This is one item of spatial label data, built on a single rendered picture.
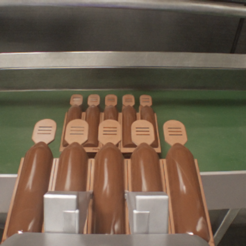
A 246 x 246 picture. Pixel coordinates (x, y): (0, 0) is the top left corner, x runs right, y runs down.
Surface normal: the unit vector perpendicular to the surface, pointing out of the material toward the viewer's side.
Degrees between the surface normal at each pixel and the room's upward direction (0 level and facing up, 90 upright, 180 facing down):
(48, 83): 90
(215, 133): 2
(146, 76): 90
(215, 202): 90
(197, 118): 2
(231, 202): 90
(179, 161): 16
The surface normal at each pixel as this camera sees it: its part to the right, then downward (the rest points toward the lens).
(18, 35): 0.04, 0.69
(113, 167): 0.26, -0.70
